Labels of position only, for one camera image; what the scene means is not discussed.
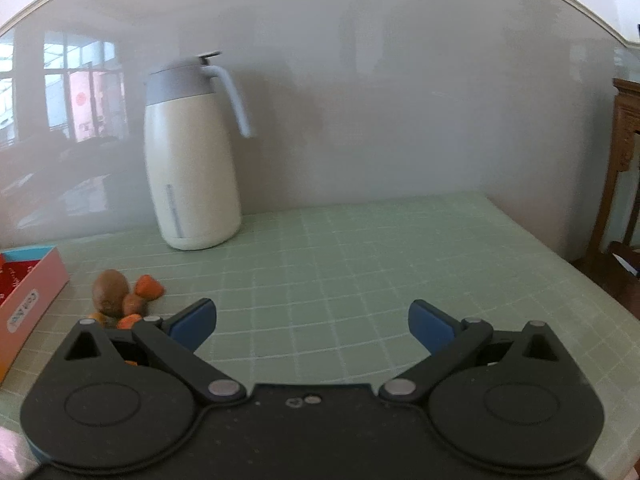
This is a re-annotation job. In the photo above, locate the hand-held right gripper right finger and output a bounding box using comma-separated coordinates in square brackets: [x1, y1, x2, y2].
[378, 300, 560, 402]

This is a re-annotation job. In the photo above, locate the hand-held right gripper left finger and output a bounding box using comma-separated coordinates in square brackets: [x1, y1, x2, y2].
[64, 298, 247, 404]

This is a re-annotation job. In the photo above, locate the brown shrivelled fruit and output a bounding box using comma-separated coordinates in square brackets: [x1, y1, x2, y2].
[121, 292, 147, 317]

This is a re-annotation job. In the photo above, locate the brown kiwi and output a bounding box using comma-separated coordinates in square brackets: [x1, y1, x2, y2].
[92, 269, 132, 317]

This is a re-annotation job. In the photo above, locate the colourful cardboard box red lining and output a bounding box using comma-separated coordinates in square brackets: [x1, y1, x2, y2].
[0, 245, 71, 386]

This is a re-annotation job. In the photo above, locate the green checked tablecloth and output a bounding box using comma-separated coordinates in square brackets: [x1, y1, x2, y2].
[0, 192, 640, 466]

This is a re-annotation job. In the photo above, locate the white thermos jug grey lid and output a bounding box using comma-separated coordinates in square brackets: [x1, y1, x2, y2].
[144, 51, 256, 251]

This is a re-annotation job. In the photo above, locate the carved wooden chair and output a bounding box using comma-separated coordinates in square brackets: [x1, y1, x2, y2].
[582, 78, 640, 321]

